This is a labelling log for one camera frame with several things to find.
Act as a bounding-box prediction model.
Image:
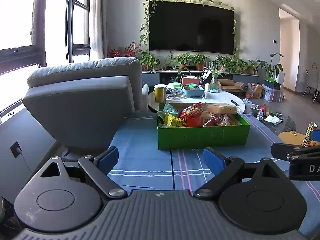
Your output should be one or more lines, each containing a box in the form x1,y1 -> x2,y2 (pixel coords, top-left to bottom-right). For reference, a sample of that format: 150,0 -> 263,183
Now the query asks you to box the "red flower arrangement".
107,42 -> 142,58

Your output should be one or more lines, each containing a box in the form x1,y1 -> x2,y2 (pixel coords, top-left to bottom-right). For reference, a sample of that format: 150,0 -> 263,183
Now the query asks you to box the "glass vase with plant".
208,61 -> 227,93

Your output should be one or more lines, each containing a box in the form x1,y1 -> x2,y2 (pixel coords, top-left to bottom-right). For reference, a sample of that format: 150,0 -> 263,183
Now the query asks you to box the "ivy vine around television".
139,0 -> 240,54

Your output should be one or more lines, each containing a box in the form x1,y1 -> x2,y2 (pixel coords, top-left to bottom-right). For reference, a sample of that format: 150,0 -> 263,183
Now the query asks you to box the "green cardboard box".
157,103 -> 251,150

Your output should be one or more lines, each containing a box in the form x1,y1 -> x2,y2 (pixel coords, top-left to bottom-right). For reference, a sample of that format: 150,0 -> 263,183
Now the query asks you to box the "black wall television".
149,0 -> 235,55

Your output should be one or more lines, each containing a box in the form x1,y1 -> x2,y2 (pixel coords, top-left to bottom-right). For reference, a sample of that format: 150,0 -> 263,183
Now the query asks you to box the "grey sofa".
22,57 -> 149,151

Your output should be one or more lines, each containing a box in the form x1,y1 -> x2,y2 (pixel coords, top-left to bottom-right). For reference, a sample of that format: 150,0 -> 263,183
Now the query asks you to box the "orange striped snack packet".
179,102 -> 203,120

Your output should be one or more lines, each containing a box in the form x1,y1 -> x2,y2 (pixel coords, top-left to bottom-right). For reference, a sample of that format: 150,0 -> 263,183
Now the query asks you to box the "yellow round stool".
278,131 -> 305,145

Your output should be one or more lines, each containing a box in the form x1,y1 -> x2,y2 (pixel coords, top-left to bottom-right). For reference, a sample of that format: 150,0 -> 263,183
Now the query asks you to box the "green chip bag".
163,102 -> 180,117

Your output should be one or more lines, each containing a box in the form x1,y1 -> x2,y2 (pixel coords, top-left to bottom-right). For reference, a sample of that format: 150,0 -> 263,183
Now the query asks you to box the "dark marble side table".
243,98 -> 297,135

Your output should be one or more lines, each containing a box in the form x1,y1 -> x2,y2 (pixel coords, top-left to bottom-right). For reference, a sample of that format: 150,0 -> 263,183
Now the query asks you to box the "light blue tray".
182,87 -> 204,98

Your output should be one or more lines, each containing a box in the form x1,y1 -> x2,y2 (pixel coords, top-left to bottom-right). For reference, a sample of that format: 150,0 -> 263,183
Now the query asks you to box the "open cardboard box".
218,79 -> 243,92

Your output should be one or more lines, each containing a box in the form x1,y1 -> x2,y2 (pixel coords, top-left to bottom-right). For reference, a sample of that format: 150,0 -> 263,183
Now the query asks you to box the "tan bread package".
202,103 -> 237,114

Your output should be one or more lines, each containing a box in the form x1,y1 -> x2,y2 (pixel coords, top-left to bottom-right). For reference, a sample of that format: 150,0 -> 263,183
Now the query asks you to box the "tall plant in white pot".
257,53 -> 284,84

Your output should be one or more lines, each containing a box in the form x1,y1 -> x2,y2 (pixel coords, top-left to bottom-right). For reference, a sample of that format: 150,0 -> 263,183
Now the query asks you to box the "white round coffee table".
147,89 -> 245,113

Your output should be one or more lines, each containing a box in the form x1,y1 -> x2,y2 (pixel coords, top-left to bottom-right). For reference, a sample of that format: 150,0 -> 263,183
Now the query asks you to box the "yellow lidded can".
153,84 -> 167,103

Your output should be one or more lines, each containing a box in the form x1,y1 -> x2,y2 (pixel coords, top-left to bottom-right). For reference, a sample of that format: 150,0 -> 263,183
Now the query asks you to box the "black yellow drink can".
302,122 -> 318,147

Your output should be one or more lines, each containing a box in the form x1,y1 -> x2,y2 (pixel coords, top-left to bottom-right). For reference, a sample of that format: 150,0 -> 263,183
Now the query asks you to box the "wall power socket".
10,141 -> 22,158

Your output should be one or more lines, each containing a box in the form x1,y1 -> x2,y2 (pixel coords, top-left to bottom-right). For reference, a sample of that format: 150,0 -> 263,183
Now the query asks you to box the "potted green plant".
137,51 -> 159,71

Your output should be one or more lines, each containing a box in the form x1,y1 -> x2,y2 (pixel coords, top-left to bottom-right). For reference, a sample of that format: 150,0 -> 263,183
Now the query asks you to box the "blue striped tablecloth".
107,112 -> 320,240

